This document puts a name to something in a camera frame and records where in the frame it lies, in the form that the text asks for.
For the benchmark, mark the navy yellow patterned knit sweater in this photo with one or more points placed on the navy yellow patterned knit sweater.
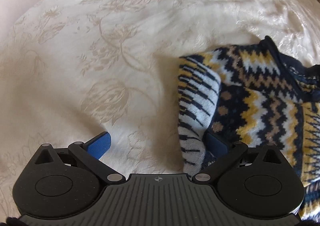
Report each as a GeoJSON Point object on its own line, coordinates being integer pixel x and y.
{"type": "Point", "coordinates": [256, 95]}

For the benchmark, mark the white floral bedspread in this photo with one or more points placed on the white floral bedspread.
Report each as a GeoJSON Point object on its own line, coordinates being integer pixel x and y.
{"type": "Point", "coordinates": [71, 69]}

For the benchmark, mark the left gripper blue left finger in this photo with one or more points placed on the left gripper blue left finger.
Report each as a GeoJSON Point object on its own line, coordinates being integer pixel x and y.
{"type": "Point", "coordinates": [98, 145]}

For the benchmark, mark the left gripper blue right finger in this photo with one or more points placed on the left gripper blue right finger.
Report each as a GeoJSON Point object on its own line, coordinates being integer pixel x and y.
{"type": "Point", "coordinates": [215, 146]}

